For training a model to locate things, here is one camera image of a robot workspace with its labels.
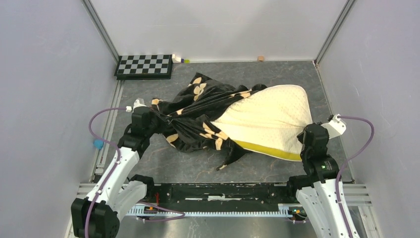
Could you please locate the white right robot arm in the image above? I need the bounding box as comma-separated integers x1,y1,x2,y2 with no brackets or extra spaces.
286,120,360,238

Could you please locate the black grey checkerboard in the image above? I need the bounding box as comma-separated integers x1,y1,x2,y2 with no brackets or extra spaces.
114,54,173,80

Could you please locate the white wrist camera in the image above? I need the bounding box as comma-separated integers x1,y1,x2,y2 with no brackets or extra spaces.
125,98,148,113
321,114,347,139

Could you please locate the black floral pillowcase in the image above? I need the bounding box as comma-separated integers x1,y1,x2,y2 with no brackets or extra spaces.
151,73,267,170

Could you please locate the white yellow pillow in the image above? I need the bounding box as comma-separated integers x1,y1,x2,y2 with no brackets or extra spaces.
212,85,313,162

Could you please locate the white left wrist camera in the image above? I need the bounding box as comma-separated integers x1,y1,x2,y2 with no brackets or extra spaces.
125,98,148,113

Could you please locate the small white block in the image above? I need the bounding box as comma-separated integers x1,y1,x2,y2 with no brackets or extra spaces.
171,54,184,63

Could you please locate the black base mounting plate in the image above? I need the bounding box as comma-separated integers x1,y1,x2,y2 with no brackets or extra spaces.
143,182,298,212

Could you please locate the blue small object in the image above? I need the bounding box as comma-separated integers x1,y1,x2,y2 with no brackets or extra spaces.
93,139,104,150

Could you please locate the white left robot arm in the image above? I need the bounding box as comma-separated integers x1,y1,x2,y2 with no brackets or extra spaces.
71,105,166,238

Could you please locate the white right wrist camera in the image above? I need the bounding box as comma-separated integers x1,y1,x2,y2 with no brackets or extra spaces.
321,114,347,139

